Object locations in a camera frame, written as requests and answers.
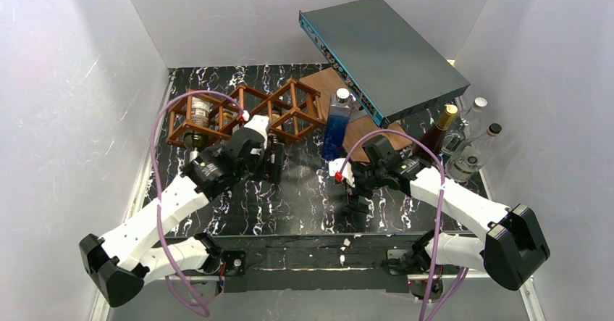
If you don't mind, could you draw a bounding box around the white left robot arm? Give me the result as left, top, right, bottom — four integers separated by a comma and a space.
79, 128, 285, 307

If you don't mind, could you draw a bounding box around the wooden board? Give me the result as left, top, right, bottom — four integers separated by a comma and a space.
299, 68, 412, 151

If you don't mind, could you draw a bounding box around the metal bracket on board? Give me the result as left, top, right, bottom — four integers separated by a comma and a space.
350, 94, 368, 122

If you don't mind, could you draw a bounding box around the brown wooden wine rack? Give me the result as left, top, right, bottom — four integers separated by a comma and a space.
166, 78, 325, 149

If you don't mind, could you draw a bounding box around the dark bottle gold cap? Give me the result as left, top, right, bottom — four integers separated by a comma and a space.
411, 104, 458, 163

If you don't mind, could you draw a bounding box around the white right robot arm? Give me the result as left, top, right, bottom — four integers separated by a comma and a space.
329, 135, 550, 291

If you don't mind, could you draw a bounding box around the green bottle silver cap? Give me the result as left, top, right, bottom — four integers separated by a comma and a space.
183, 96, 211, 162

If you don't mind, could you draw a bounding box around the black base beam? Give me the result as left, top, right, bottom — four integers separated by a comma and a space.
163, 232, 476, 293

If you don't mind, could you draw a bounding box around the clear glass bottle dark label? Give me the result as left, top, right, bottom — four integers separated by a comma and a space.
441, 97, 488, 155

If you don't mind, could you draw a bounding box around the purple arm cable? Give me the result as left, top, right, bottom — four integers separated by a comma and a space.
148, 90, 251, 318
335, 129, 470, 321

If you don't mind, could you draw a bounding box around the blue glass bottle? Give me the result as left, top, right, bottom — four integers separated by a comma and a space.
321, 88, 353, 161

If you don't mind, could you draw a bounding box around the clear bottle white label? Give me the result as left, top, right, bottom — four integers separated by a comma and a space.
445, 123, 502, 183

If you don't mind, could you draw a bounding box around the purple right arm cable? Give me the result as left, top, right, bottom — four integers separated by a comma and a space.
335, 129, 470, 321

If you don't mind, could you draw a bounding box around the teal network switch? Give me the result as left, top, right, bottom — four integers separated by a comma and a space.
298, 0, 470, 128

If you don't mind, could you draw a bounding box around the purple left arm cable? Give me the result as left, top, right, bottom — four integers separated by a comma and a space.
148, 90, 251, 318

